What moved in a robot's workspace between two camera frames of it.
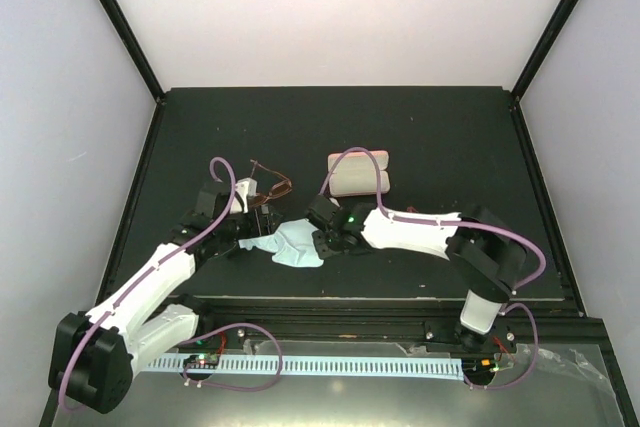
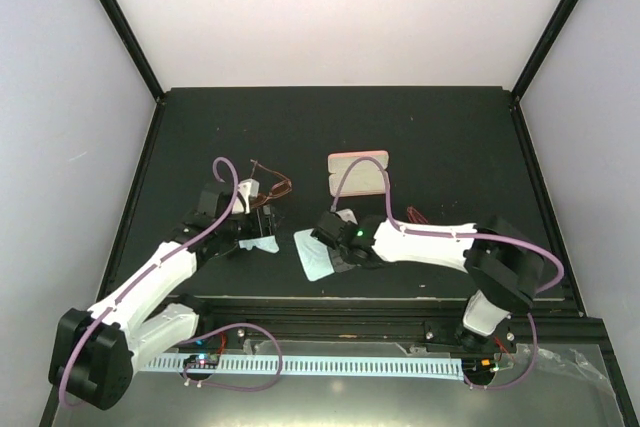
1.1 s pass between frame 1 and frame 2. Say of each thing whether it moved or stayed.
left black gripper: stayed
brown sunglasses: stayed
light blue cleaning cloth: moved
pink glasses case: stayed
